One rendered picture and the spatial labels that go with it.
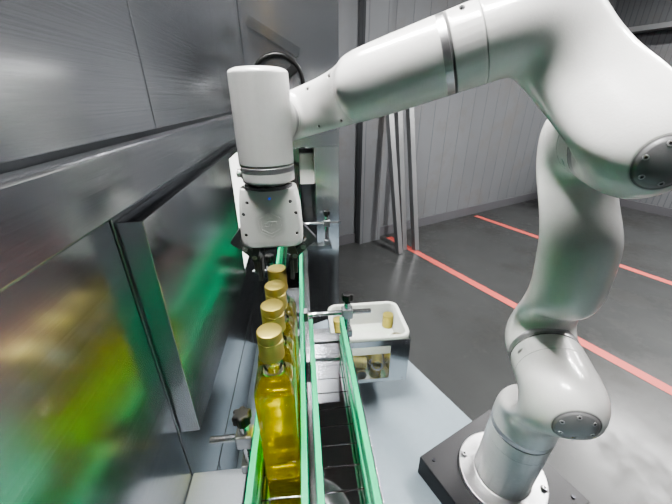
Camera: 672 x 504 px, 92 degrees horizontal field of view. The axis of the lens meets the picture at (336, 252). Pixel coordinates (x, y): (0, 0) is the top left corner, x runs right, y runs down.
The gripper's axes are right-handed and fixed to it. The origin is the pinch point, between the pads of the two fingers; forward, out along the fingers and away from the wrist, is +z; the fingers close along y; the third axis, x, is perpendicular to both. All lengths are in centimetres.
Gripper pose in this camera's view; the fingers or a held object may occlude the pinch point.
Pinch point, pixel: (276, 267)
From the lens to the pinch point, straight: 60.0
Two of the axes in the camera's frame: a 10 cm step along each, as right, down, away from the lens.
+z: 0.1, 9.0, 4.3
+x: -1.0, -4.3, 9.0
